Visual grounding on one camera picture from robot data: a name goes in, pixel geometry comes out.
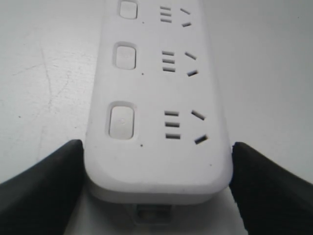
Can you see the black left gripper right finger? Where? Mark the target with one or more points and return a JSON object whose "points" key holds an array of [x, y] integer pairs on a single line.
{"points": [[270, 199]]}

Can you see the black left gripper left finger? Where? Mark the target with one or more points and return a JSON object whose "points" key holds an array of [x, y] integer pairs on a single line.
{"points": [[41, 200]]}

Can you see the white five-outlet power strip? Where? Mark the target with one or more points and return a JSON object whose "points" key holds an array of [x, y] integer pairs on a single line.
{"points": [[157, 136]]}

